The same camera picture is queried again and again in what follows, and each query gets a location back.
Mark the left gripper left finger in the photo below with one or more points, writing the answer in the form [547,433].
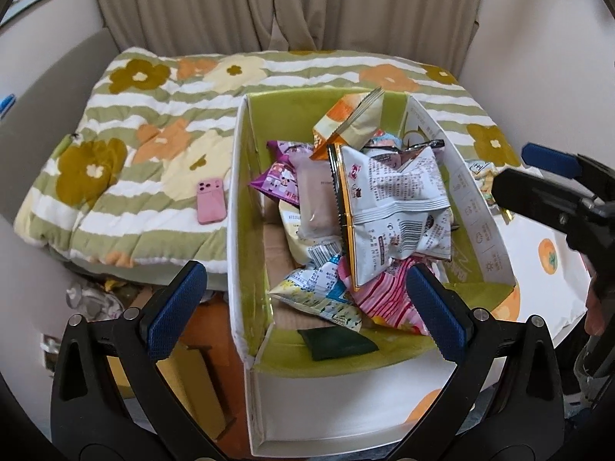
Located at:
[168,311]

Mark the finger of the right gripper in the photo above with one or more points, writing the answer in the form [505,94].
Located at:
[567,165]
[540,200]

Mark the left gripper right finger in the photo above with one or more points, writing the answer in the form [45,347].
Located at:
[444,313]

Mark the pink striped snack bag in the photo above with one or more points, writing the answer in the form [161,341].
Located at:
[385,299]

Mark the white orange edged snack bag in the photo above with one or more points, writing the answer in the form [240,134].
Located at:
[391,207]

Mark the blue yellow snack bag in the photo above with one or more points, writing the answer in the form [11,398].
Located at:
[319,291]

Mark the orange persimmon snack bag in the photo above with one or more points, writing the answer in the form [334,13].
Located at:
[351,121]

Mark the gold yellow snack bag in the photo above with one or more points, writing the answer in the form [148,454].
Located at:
[484,174]

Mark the purple chip bag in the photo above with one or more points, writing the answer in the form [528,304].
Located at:
[387,148]

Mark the person right hand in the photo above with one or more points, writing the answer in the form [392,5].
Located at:
[595,323]

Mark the dark green small packet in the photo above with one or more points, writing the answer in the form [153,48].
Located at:
[335,342]

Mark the pink smartphone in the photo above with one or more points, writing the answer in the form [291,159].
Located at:
[210,201]

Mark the floral striped quilt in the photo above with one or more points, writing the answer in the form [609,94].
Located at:
[119,192]

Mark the green white cardboard box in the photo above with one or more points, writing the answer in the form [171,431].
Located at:
[300,408]

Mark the pale pink powder packet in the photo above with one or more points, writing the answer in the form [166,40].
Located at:
[317,199]

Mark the purple cartoon snack bag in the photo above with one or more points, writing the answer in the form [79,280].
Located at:
[279,181]

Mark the beige curtain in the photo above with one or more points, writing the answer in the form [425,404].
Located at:
[438,32]

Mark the grey headboard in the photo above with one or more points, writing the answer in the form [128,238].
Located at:
[49,110]

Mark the blue white item on headboard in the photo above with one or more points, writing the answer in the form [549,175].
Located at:
[6,104]

